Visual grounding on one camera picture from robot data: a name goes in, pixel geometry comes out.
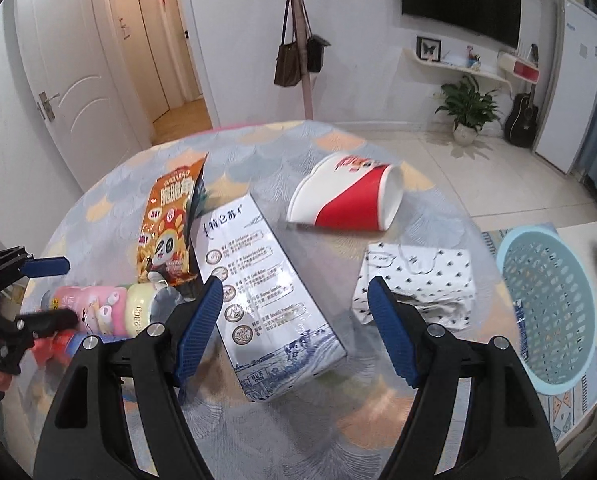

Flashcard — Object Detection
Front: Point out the pink coat rack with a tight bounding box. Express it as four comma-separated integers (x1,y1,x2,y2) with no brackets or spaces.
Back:
281,0,319,121

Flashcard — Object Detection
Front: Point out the white dotted paper bag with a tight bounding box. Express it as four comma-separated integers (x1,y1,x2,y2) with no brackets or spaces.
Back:
351,242,478,331

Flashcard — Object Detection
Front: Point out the potted green plant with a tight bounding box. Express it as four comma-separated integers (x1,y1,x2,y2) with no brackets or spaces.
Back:
434,75,501,146

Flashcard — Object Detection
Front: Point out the pink yellow drink bottle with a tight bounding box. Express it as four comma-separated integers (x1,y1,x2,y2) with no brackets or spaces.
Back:
41,282,184,338

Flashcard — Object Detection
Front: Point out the metal door handle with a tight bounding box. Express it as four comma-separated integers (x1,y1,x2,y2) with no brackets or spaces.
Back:
37,91,60,122

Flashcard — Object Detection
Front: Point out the black shoulder bag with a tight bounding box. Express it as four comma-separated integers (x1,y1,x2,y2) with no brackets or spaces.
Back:
305,35,331,73

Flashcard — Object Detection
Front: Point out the white hallway door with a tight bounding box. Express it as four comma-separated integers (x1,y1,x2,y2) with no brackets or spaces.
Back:
158,0,204,106

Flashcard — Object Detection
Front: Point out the white blue printed carton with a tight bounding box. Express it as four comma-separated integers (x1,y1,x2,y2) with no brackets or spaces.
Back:
191,192,349,403

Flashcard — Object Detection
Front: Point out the red blue packet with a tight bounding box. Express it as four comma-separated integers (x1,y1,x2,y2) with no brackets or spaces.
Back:
31,330,129,368

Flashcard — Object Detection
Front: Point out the framed butterfly picture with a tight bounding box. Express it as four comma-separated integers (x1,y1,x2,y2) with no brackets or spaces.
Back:
416,36,443,63

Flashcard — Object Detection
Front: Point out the black acoustic guitar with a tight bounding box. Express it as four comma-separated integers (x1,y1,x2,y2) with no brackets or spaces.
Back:
504,42,540,148

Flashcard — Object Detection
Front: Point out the light blue plastic basket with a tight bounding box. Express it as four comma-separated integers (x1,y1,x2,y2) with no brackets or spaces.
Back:
495,225,597,395

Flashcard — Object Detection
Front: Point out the brown tote bag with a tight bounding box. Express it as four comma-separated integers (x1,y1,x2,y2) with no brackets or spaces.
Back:
273,0,306,88

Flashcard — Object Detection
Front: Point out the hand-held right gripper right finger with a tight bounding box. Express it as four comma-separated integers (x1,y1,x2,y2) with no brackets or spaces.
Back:
367,275,564,480

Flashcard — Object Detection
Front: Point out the white standing air conditioner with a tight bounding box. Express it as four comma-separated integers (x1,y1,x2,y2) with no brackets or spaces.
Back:
535,0,597,175

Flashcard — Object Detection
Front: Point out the red white paper bucket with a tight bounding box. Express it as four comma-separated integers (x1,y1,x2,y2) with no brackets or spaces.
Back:
286,151,404,232

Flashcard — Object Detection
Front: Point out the white red wall box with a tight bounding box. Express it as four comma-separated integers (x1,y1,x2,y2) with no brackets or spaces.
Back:
497,51,540,83

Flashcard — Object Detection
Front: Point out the white curved wall shelf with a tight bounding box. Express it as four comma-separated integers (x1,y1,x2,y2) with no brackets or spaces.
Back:
403,47,511,86

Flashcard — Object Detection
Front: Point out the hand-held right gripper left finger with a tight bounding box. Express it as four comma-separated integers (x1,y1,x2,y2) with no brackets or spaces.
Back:
32,276,224,480

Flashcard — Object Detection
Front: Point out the scale pattern tablecloth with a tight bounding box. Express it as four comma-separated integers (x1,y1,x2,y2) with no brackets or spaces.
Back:
21,120,524,480

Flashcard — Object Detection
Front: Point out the white coffee table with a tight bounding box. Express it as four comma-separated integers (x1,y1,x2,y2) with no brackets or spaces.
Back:
555,222,597,311

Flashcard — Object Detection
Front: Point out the orange panda snack bag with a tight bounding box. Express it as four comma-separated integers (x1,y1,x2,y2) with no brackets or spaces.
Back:
136,152,210,286

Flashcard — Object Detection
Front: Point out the white room door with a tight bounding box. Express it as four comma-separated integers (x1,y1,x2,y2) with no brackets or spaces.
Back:
16,0,144,191

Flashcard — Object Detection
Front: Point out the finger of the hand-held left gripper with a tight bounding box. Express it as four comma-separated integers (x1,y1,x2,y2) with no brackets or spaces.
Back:
0,246,70,283
9,308,79,348

